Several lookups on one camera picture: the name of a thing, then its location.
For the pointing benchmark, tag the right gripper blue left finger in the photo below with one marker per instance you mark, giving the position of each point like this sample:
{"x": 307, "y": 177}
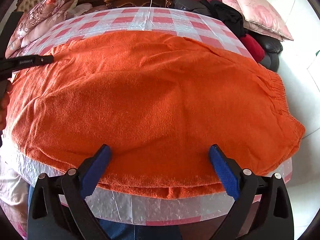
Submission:
{"x": 92, "y": 169}

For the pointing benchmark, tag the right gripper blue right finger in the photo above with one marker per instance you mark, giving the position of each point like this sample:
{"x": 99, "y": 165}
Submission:
{"x": 227, "y": 170}

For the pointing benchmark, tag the orange fleece pants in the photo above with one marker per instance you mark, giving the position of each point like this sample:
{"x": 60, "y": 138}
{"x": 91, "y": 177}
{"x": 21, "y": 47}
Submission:
{"x": 159, "y": 101}

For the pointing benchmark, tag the person's left hand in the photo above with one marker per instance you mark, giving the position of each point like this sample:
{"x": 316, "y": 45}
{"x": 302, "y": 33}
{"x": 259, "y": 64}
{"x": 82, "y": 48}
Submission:
{"x": 4, "y": 105}

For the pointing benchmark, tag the red white checkered tablecloth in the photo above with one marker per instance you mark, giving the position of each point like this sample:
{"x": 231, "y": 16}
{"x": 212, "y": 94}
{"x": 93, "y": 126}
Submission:
{"x": 126, "y": 208}

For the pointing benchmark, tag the blue jeans leg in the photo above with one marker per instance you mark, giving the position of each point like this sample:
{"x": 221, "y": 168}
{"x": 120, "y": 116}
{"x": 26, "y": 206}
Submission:
{"x": 57, "y": 210}

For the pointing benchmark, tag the floral folded quilt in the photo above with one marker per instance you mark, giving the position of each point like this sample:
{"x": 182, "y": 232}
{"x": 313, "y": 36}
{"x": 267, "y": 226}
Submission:
{"x": 38, "y": 22}

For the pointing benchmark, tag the red cushion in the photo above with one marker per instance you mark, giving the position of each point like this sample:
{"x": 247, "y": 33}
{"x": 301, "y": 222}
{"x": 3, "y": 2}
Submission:
{"x": 253, "y": 47}

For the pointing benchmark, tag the black leather armchair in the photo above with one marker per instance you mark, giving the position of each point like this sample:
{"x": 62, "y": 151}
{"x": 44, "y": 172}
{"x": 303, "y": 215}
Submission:
{"x": 264, "y": 47}

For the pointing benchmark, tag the pink floral pillow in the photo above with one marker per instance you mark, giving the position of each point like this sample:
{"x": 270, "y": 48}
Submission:
{"x": 261, "y": 17}

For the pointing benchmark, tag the black garment on armchair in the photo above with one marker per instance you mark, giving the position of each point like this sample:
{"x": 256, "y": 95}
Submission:
{"x": 230, "y": 17}

